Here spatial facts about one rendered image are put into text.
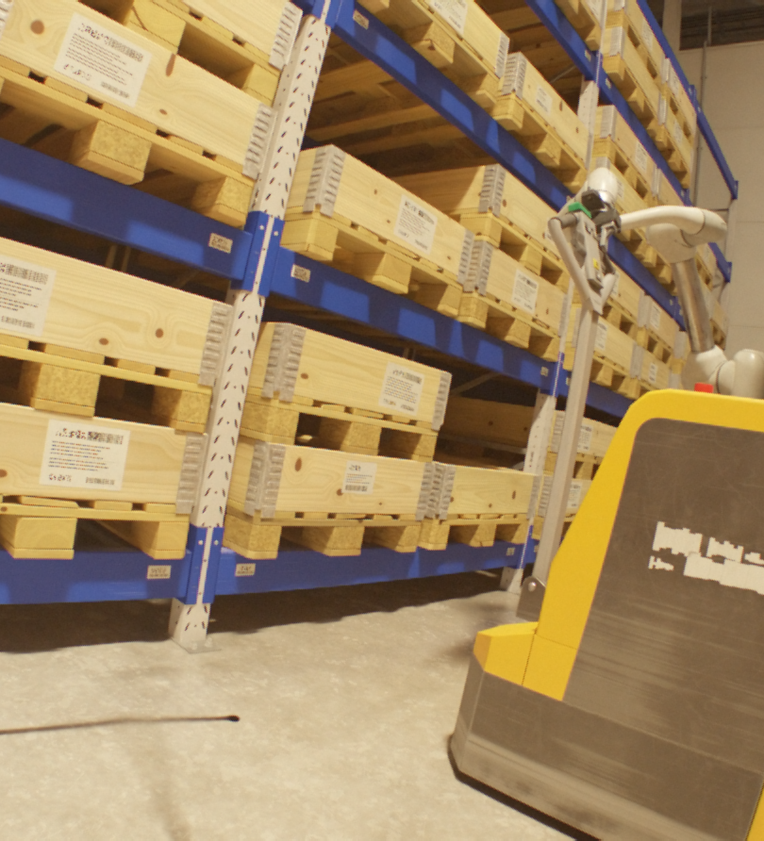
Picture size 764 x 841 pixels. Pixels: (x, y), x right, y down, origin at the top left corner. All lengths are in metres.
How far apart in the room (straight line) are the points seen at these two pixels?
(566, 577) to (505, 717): 0.32
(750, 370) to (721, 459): 1.44
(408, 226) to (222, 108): 0.81
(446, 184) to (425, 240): 0.60
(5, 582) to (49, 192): 0.90
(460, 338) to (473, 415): 1.14
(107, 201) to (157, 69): 0.34
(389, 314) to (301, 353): 0.48
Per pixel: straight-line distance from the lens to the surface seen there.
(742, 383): 2.59
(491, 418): 3.60
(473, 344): 2.66
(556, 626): 1.29
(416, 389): 2.27
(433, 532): 2.54
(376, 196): 2.12
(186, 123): 1.69
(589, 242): 1.78
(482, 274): 2.60
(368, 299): 2.16
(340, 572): 2.27
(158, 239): 1.68
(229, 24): 1.85
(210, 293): 2.96
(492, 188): 2.70
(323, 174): 1.96
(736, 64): 8.81
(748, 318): 7.41
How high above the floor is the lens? 0.74
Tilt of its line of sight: 2 degrees up
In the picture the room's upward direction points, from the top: 11 degrees clockwise
